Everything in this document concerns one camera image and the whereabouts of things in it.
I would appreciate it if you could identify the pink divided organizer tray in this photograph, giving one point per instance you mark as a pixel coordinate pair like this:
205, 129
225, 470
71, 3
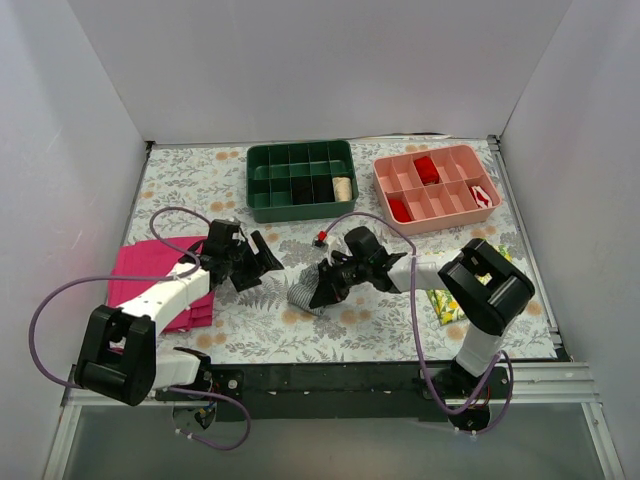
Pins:
444, 205

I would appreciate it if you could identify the black rolled cloth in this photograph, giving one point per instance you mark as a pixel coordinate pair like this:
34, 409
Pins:
301, 190
323, 190

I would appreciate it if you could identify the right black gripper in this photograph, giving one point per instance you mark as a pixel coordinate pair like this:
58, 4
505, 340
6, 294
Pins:
335, 279

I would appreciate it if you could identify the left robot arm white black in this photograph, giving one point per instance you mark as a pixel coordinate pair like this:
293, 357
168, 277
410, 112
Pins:
118, 357

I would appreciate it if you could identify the beige rolled sock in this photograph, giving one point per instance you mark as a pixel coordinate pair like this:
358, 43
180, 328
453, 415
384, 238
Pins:
342, 188

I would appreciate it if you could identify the red rolled cloth lower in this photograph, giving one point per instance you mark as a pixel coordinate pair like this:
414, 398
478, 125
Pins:
399, 210

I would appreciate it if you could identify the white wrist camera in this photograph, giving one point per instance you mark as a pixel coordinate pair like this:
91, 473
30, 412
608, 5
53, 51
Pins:
329, 245
238, 234

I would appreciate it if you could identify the lemon print folded cloth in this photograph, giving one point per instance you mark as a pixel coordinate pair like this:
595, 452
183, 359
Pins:
446, 308

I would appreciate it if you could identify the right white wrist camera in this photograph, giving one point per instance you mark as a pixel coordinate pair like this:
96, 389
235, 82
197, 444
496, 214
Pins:
329, 245

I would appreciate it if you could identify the red rolled cloth upper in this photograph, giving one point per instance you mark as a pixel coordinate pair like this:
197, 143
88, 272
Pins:
426, 170

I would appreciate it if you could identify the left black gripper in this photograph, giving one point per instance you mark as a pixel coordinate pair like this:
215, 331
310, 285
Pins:
248, 262

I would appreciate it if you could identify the pink folded cloth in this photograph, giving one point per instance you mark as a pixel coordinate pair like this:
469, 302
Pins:
153, 258

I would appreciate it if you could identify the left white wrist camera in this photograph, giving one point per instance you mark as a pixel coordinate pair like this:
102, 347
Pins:
238, 234

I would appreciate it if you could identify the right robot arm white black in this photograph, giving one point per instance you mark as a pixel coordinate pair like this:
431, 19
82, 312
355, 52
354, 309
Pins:
489, 289

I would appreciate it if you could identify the red white rolled cloth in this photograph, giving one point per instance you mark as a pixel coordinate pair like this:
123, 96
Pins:
480, 196

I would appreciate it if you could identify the grey striped boxer underwear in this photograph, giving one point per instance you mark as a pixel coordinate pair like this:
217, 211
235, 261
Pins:
301, 292

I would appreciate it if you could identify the black metal base rail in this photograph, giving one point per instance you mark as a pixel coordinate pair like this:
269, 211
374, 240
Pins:
324, 390

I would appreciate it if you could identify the green divided organizer tray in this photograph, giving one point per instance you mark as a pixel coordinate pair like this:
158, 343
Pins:
270, 168

